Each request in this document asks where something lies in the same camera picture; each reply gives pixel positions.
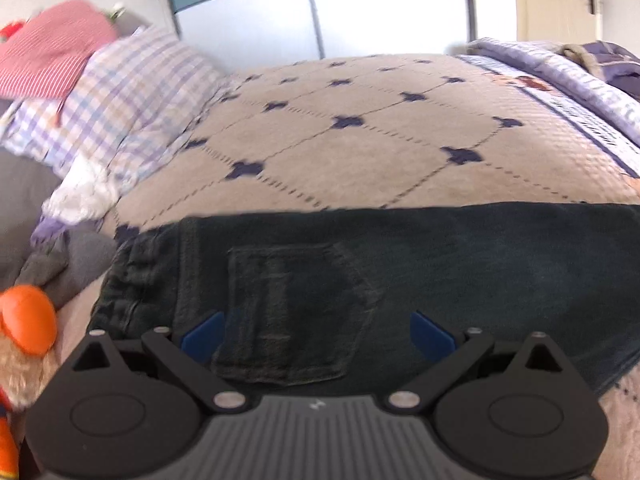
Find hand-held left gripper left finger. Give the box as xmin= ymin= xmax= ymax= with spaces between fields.
xmin=72 ymin=310 xmax=249 ymax=415

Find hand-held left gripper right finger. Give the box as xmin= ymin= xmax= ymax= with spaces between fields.
xmin=386 ymin=311 xmax=573 ymax=415

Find dark blue jeans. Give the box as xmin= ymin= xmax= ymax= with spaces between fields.
xmin=90 ymin=201 xmax=640 ymax=396

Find grey garment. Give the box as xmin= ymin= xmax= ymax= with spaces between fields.
xmin=17 ymin=222 xmax=118 ymax=311

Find orange plush toy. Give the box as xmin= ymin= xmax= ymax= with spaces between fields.
xmin=0 ymin=284 xmax=58 ymax=480

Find white crumpled cloth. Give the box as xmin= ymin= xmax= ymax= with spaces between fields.
xmin=42 ymin=160 xmax=123 ymax=223

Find purple cloth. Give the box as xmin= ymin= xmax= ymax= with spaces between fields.
xmin=31 ymin=215 xmax=68 ymax=246

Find plaid pillow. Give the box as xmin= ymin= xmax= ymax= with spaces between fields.
xmin=0 ymin=25 xmax=228 ymax=196

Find purple quilt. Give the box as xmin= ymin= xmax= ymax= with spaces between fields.
xmin=465 ymin=37 xmax=640 ymax=148

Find red striped pillow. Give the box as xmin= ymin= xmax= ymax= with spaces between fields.
xmin=0 ymin=0 xmax=118 ymax=101

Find wardrobe with sliding doors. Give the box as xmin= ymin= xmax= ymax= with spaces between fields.
xmin=160 ymin=0 xmax=473 ymax=68

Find cream door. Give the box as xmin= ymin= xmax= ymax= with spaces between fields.
xmin=514 ymin=0 xmax=608 ymax=46

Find purple bag with beige strap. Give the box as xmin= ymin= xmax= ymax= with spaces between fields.
xmin=555 ymin=40 xmax=640 ymax=93

